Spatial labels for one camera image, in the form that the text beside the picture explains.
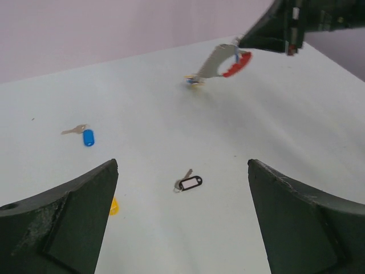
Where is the red-handled metal key holder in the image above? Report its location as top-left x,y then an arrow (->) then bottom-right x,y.
194,37 -> 253,80

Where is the key with yellow tag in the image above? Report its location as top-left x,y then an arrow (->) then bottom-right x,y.
109,197 -> 119,216

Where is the key with black tag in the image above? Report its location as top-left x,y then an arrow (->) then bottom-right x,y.
173,168 -> 203,193

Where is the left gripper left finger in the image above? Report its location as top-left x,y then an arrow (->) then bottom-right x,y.
1,159 -> 118,273

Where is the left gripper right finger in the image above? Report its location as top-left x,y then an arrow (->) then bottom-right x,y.
248,159 -> 364,274

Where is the blue tag on holder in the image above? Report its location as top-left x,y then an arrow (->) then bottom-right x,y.
184,75 -> 205,86

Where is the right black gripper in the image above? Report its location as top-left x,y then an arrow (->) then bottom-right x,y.
238,0 -> 364,56

